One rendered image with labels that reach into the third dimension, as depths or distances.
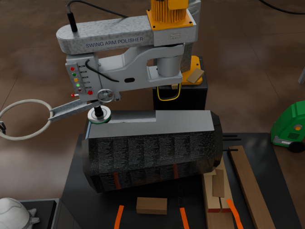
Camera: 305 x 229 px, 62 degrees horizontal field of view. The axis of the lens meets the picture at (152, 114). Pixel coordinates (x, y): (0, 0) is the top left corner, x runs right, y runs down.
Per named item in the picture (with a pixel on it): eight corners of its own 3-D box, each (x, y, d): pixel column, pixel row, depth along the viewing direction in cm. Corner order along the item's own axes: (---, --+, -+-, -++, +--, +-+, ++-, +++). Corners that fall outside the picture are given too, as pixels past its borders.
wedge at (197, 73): (196, 71, 285) (196, 67, 282) (204, 74, 281) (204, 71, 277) (185, 80, 275) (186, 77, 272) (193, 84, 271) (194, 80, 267)
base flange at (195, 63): (157, 59, 311) (157, 55, 307) (198, 58, 309) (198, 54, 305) (157, 85, 278) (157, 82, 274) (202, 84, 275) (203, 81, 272)
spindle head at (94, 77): (122, 82, 229) (115, 37, 196) (124, 98, 214) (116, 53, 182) (82, 87, 227) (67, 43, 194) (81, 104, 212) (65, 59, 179)
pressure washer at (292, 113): (299, 131, 319) (332, 77, 255) (302, 154, 296) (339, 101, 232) (269, 126, 327) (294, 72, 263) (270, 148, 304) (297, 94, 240)
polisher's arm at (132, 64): (177, 78, 235) (178, 29, 199) (182, 95, 219) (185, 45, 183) (97, 89, 230) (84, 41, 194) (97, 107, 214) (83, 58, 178)
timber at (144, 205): (137, 213, 257) (135, 208, 248) (138, 201, 265) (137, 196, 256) (166, 214, 255) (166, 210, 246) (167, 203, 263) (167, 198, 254)
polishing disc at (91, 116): (109, 104, 247) (108, 103, 247) (112, 120, 233) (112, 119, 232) (86, 109, 244) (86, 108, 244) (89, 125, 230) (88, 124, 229)
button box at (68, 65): (86, 91, 203) (76, 61, 182) (86, 93, 201) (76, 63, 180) (76, 92, 203) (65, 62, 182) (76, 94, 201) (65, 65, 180)
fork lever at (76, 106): (120, 85, 230) (118, 82, 227) (122, 100, 217) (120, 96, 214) (53, 110, 239) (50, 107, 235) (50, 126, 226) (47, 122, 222)
